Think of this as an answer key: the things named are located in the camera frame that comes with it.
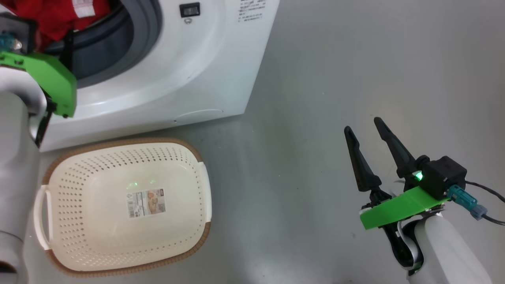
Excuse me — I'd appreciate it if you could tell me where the small printed text label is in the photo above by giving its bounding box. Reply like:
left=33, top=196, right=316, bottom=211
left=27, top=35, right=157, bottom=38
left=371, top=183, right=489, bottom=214
left=238, top=0, right=267, bottom=23

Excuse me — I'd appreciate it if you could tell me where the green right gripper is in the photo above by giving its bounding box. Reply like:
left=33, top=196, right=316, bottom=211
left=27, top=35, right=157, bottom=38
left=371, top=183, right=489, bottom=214
left=344, top=117, right=449, bottom=275

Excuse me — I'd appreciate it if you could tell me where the cream basket with brown rim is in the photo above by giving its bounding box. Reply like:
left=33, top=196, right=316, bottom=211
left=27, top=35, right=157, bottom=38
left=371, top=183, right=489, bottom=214
left=34, top=137, right=213, bottom=278

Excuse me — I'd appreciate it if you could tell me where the printed food package label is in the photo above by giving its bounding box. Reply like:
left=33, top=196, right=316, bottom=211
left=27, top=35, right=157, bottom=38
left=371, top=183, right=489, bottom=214
left=126, top=188, right=166, bottom=220

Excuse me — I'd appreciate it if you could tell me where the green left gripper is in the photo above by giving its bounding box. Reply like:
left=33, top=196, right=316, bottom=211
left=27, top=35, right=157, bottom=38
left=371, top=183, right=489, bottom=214
left=0, top=28, right=78, bottom=118

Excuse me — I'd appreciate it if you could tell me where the white front-load washing machine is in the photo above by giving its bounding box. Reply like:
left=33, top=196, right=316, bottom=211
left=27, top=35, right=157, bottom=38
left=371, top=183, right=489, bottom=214
left=37, top=0, right=281, bottom=152

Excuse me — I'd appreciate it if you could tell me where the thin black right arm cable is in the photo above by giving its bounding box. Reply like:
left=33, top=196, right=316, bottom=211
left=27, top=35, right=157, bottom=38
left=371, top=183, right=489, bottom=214
left=465, top=180, right=505, bottom=226

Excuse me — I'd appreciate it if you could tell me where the round white filter cover flap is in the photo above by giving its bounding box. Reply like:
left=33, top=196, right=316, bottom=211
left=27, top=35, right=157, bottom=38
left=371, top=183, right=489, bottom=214
left=174, top=109, right=224, bottom=122

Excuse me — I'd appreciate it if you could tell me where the red garment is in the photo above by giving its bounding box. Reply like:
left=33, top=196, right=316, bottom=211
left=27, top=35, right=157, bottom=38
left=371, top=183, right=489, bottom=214
left=0, top=0, right=112, bottom=52

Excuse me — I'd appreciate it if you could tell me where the teal right camera cable connector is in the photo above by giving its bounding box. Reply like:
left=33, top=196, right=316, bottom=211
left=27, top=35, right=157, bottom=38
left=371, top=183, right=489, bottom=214
left=447, top=185, right=488, bottom=220

